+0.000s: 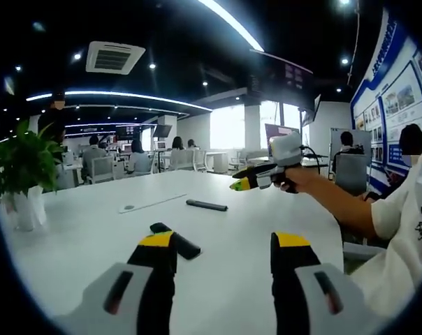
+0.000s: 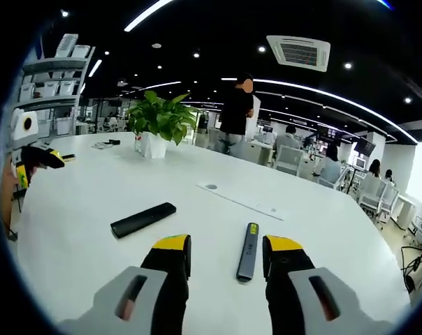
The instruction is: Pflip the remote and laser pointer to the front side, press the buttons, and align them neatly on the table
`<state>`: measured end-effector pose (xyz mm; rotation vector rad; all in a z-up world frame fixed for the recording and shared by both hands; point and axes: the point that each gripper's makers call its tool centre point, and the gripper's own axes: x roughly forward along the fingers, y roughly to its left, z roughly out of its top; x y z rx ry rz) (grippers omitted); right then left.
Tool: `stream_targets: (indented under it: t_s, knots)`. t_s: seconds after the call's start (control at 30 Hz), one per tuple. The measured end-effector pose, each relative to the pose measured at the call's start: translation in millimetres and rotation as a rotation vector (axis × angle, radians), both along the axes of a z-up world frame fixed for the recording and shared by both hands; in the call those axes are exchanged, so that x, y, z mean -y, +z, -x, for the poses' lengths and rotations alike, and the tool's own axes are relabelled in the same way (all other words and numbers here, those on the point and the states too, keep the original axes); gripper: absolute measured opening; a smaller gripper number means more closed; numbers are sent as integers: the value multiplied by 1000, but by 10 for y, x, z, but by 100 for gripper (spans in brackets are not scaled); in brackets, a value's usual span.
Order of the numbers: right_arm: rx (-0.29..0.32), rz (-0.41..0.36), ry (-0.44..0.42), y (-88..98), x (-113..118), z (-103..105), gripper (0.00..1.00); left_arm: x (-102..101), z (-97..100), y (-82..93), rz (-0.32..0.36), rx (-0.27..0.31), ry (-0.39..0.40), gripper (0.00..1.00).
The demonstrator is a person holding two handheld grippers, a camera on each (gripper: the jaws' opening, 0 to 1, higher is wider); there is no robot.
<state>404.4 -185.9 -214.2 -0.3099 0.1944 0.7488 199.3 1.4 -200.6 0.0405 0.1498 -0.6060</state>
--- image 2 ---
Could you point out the clear water bottle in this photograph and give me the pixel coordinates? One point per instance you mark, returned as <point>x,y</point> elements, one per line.
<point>137,143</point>

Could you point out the grey metal storage shelf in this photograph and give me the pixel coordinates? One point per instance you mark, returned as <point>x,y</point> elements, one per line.
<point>50,63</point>

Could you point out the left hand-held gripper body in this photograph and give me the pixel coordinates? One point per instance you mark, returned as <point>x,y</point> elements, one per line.
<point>22,132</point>

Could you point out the dark wall screen array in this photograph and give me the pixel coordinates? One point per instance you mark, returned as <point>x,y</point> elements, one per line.
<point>329,133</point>

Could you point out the curved ceiling light strip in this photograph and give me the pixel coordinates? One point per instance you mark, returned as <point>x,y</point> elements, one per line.
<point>144,16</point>
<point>267,82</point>

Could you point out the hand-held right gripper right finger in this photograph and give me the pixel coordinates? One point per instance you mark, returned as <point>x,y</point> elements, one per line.
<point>302,296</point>

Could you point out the ceiling air conditioner vent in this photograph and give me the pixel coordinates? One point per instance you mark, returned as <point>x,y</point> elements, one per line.
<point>298,53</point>

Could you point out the white plant pot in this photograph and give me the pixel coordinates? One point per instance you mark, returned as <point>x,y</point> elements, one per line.
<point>155,146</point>

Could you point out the white office chair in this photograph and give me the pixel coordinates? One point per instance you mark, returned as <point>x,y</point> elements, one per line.
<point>289,160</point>
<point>375,199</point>

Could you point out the green leafy plant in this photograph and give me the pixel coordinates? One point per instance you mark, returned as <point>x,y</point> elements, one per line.
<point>162,115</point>

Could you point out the grey laser pointer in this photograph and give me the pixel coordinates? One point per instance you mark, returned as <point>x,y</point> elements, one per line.
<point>246,254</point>

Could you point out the black angled monitor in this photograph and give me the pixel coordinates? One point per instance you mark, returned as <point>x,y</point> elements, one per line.
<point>364,146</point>

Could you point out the small black object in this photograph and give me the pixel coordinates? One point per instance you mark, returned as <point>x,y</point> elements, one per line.
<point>114,142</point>

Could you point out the group of white storage bins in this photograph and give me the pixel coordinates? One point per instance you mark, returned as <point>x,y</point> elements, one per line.
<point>66,87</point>

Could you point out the white table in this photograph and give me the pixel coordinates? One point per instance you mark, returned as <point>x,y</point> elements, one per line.
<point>109,174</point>

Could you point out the black remote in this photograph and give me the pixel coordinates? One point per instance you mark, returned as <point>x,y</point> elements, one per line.
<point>143,220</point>

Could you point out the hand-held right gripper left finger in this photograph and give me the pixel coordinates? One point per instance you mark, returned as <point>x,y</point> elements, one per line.
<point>144,296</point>

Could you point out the small white monitor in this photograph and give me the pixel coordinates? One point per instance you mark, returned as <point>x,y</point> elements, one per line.
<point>360,162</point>

